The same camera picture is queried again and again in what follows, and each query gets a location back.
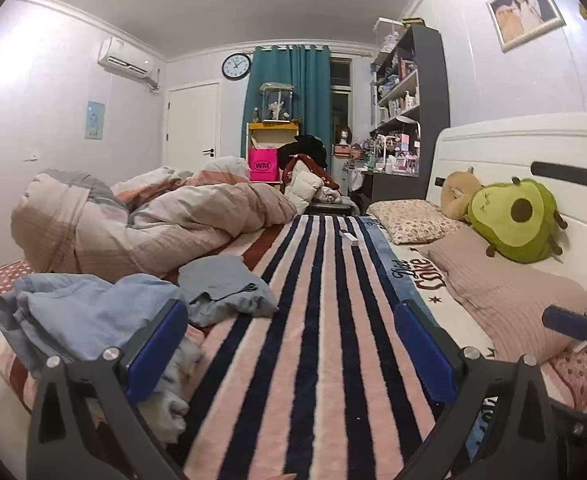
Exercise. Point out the yellow shelf cabinet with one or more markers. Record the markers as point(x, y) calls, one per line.
point(270, 135)

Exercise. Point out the blue wall poster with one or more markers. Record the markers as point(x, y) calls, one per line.
point(94, 121)

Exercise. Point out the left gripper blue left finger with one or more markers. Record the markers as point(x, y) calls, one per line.
point(149, 351)

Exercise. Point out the white air conditioner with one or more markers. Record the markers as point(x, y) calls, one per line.
point(121, 57)

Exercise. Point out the tan plush toy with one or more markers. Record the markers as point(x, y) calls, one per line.
point(457, 192)

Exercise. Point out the light blue denim pants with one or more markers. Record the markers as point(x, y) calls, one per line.
point(78, 316)

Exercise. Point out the glass display case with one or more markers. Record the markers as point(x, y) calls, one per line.
point(277, 101)

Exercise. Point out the white headboard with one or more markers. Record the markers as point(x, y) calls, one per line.
point(550, 148)

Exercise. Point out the floral pillow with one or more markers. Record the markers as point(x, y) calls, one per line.
point(413, 221)

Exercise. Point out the striped pink navy blanket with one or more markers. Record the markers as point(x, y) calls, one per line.
point(325, 388)

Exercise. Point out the dark bookshelf with items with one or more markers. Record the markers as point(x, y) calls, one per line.
point(410, 106)

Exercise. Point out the pink ribbed pillow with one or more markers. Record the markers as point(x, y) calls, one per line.
point(507, 299)

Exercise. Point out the grey folded garment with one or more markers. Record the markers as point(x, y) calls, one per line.
point(218, 287)

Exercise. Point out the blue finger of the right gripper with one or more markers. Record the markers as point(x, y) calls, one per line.
point(568, 323)

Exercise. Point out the white small remote box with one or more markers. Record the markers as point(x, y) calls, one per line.
point(349, 238)

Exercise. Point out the round wall clock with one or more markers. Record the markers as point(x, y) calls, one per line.
point(236, 66)

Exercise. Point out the green avocado plush toy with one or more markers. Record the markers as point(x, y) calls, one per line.
point(519, 220)

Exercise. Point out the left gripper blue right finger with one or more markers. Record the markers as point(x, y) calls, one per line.
point(433, 352)

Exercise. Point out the white door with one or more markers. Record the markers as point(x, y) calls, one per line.
point(192, 125)

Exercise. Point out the pile of clothes on chair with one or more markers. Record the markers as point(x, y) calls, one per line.
point(305, 180)

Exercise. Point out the framed wall photo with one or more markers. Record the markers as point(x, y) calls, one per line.
point(520, 21)

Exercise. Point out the pink beige crumpled duvet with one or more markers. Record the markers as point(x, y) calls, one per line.
point(71, 222)

